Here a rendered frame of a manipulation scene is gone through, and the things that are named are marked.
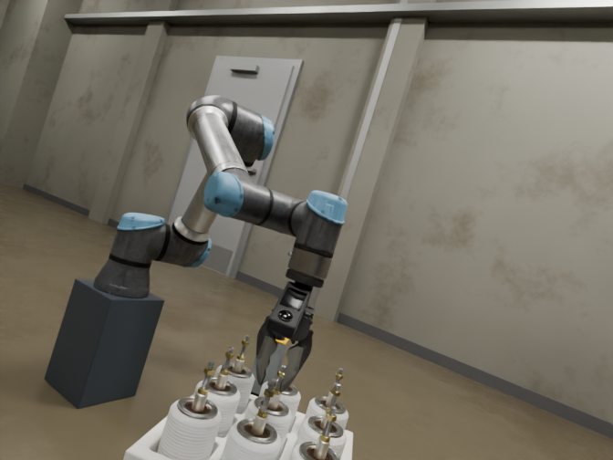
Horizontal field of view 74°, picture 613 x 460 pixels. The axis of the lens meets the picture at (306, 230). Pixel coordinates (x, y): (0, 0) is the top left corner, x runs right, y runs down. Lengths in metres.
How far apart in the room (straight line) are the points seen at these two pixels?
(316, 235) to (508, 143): 2.68
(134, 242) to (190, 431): 0.61
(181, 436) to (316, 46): 3.80
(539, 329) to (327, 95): 2.53
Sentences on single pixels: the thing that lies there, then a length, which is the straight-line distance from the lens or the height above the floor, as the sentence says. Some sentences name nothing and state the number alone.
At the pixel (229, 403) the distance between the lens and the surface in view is 0.92.
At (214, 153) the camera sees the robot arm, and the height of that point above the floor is 0.72.
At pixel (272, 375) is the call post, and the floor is 0.22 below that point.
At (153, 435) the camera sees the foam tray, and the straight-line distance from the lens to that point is 0.89.
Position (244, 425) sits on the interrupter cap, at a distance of 0.83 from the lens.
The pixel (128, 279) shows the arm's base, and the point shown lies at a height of 0.35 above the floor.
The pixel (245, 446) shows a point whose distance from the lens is 0.79.
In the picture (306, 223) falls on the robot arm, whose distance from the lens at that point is 0.73.
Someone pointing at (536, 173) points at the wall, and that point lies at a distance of 3.23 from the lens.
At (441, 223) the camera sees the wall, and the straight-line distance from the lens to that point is 3.22.
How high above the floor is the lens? 0.62
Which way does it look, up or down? level
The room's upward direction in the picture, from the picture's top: 17 degrees clockwise
